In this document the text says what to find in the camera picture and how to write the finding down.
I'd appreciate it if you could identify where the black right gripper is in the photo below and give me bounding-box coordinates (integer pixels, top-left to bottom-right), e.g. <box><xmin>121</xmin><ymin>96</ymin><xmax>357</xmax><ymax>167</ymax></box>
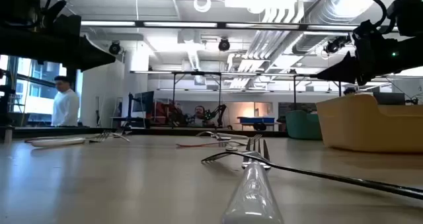
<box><xmin>315</xmin><ymin>19</ymin><xmax>423</xmax><ymax>86</ymax></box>

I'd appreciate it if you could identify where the black gantry frame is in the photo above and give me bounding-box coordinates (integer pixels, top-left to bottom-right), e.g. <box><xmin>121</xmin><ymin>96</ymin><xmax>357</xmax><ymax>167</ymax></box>
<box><xmin>171</xmin><ymin>71</ymin><xmax>223</xmax><ymax>128</ymax></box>

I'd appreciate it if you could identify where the black table frame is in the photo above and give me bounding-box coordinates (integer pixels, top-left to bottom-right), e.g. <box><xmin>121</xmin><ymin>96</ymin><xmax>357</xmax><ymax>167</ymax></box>
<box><xmin>0</xmin><ymin>126</ymin><xmax>289</xmax><ymax>139</ymax></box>

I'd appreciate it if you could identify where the black fork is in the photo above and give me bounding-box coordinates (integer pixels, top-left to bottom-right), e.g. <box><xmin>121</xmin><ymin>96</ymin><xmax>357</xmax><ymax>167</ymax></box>
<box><xmin>200</xmin><ymin>150</ymin><xmax>423</xmax><ymax>200</ymax></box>

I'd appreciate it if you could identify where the standing person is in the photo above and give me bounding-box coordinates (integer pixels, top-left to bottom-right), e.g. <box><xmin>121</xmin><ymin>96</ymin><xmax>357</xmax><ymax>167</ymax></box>
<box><xmin>51</xmin><ymin>75</ymin><xmax>81</xmax><ymax>128</ymax></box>

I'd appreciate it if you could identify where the teal plastic bin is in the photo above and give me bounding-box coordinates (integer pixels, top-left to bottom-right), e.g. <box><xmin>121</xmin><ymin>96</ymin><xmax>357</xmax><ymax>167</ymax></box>
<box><xmin>285</xmin><ymin>110</ymin><xmax>323</xmax><ymax>141</ymax></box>

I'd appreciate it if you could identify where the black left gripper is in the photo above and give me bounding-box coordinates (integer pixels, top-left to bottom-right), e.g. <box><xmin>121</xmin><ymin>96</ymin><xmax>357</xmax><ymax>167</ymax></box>
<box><xmin>0</xmin><ymin>14</ymin><xmax>117</xmax><ymax>72</ymax></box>

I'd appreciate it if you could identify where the seated person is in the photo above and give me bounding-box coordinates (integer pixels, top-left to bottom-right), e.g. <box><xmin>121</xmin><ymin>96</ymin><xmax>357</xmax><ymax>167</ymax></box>
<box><xmin>192</xmin><ymin>105</ymin><xmax>215</xmax><ymax>128</ymax></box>

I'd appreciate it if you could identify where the orange-handled fork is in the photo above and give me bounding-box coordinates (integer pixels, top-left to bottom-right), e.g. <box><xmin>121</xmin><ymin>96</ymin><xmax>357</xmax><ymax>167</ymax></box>
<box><xmin>175</xmin><ymin>133</ymin><xmax>264</xmax><ymax>149</ymax></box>

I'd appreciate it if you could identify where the coiled white cable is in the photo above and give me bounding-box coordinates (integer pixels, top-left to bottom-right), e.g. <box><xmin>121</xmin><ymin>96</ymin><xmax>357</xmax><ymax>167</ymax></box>
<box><xmin>193</xmin><ymin>0</ymin><xmax>212</xmax><ymax>14</ymax></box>

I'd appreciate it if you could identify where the blue table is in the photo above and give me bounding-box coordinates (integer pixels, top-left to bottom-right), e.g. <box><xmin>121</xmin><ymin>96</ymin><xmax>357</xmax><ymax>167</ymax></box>
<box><xmin>236</xmin><ymin>116</ymin><xmax>276</xmax><ymax>126</ymax></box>

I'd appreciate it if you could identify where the yellow plastic bin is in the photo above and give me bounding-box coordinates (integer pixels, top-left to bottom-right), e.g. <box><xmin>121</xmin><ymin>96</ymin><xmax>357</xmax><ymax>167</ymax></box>
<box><xmin>316</xmin><ymin>94</ymin><xmax>423</xmax><ymax>154</ymax></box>

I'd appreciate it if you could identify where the black monitor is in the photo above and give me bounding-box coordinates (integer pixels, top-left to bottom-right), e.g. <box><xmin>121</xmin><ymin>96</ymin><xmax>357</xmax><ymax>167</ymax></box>
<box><xmin>373</xmin><ymin>91</ymin><xmax>406</xmax><ymax>106</ymax></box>
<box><xmin>132</xmin><ymin>91</ymin><xmax>155</xmax><ymax>114</ymax></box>

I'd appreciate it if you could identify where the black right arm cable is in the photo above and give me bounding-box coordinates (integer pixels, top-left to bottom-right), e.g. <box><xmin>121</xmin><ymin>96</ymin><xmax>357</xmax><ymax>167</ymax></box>
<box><xmin>358</xmin><ymin>0</ymin><xmax>388</xmax><ymax>28</ymax></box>

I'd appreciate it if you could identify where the black ceiling light rail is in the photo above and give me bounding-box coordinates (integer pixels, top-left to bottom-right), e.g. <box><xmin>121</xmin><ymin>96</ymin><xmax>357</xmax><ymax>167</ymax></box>
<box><xmin>80</xmin><ymin>19</ymin><xmax>399</xmax><ymax>32</ymax></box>

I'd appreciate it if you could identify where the black ceiling camera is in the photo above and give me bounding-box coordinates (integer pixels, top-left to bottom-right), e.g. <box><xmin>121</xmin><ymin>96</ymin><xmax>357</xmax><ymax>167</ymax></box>
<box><xmin>217</xmin><ymin>37</ymin><xmax>231</xmax><ymax>52</ymax></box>
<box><xmin>108</xmin><ymin>40</ymin><xmax>122</xmax><ymax>56</ymax></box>
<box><xmin>324</xmin><ymin>35</ymin><xmax>352</xmax><ymax>55</ymax></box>

